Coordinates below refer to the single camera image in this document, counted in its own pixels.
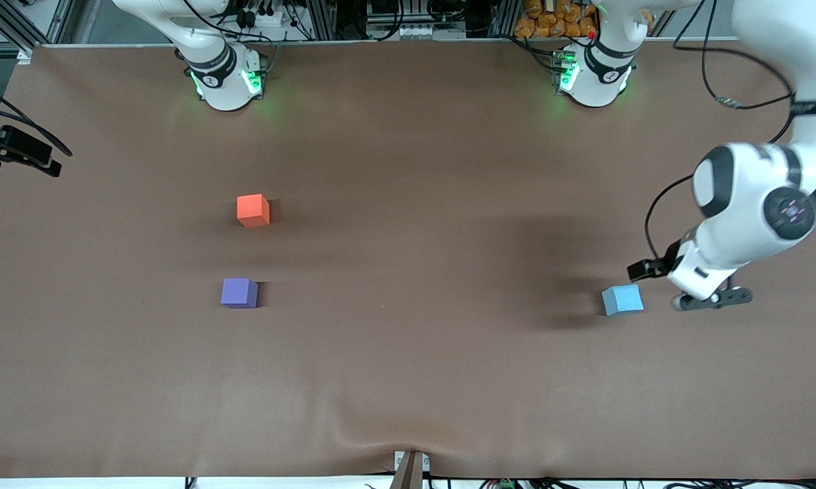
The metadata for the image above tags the aluminium frame profile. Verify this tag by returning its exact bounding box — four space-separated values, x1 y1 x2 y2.
0 0 77 56

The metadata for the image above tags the light blue foam block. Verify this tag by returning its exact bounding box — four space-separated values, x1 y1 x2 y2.
601 284 645 317

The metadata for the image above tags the orange foam block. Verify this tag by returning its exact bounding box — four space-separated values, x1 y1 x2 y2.
236 194 271 228

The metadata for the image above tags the brown table cloth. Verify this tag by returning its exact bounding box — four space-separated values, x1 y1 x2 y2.
0 39 816 479

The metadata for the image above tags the orange packaged goods pile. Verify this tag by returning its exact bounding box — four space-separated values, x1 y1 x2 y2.
514 0 600 39

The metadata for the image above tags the white power strip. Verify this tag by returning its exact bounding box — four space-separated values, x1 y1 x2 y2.
239 0 294 29

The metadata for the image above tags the purple foam block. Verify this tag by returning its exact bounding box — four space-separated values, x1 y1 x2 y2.
221 278 259 309

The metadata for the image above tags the brown camera mount post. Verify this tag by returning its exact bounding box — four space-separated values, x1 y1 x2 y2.
393 450 431 489

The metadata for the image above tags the white rail mounted device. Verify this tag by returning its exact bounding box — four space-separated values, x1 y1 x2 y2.
366 20 468 41

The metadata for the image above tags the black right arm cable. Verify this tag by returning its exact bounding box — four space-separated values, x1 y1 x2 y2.
0 80 74 158

